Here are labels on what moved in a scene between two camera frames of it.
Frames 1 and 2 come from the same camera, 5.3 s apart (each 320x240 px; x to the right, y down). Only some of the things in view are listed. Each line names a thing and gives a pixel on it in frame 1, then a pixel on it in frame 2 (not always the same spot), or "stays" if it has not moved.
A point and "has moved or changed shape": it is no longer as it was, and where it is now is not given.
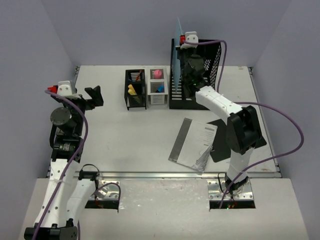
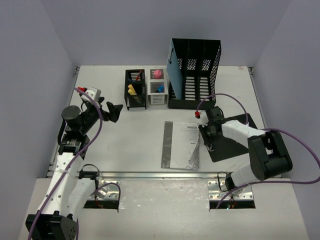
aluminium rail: (183, 175) stays
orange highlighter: (130, 86) stays
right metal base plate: (217, 189) stays
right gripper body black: (185, 55) → (207, 132)
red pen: (137, 77) stays
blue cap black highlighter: (160, 89) stays
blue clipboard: (176, 58) → (174, 69)
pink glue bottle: (158, 74) stays
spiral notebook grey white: (193, 144) has moved or changed shape
